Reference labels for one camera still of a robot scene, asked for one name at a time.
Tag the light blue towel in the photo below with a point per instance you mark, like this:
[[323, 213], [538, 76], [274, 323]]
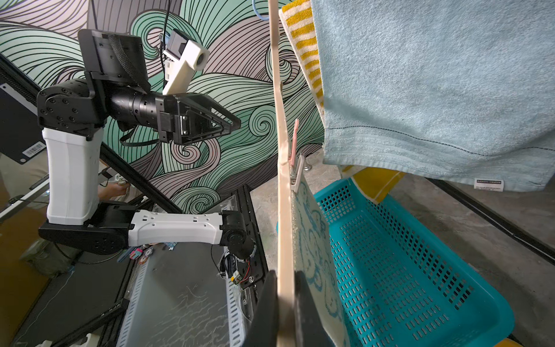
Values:
[[450, 90]]

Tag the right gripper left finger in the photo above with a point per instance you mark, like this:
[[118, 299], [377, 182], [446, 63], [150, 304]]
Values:
[[264, 326]]

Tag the bunny pattern towel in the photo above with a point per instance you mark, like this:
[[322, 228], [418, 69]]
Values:
[[313, 257]]

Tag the yellow plastic tray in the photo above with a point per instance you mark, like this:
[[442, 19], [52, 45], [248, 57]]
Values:
[[507, 342]]

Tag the yellow striped towel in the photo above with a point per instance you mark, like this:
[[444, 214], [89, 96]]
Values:
[[298, 23]]

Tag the pink wooden hanger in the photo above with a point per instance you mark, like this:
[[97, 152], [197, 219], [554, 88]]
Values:
[[285, 276]]

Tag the white clothespin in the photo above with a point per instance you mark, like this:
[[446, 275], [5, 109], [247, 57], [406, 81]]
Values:
[[297, 173]]

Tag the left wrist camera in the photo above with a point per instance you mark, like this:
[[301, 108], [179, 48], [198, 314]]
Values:
[[185, 57]]

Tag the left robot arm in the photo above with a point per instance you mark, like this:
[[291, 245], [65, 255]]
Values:
[[72, 116]]

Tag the teal perforated plastic basket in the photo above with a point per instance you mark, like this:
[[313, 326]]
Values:
[[399, 284]]

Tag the black clothes rack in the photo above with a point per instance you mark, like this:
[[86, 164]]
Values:
[[508, 228]]

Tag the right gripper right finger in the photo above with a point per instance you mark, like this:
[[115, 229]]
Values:
[[308, 325]]

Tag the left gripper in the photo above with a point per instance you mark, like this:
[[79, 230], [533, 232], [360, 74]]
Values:
[[178, 118]]

